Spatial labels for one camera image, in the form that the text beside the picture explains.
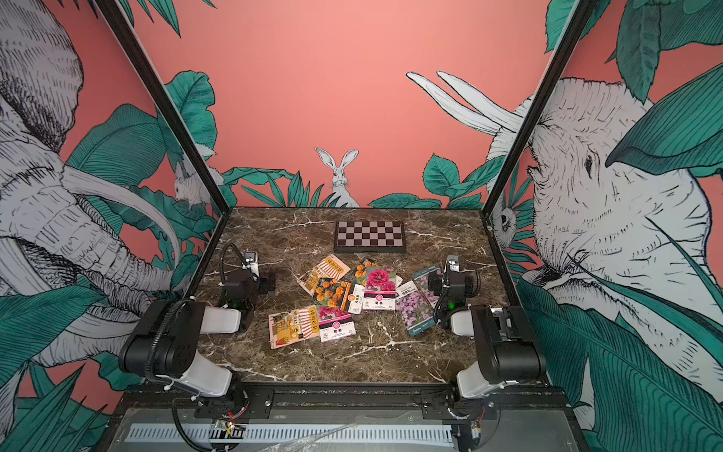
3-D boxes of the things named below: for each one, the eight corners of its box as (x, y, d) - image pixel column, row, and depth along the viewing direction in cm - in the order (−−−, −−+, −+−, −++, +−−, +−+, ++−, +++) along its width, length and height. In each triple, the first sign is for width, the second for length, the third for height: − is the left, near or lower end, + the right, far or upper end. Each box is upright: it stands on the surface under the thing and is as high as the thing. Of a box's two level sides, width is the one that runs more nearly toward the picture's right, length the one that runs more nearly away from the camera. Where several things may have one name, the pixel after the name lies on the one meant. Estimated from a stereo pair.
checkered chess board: (333, 252, 109) (332, 247, 106) (336, 225, 118) (335, 220, 115) (406, 253, 109) (407, 248, 106) (403, 226, 118) (404, 220, 115)
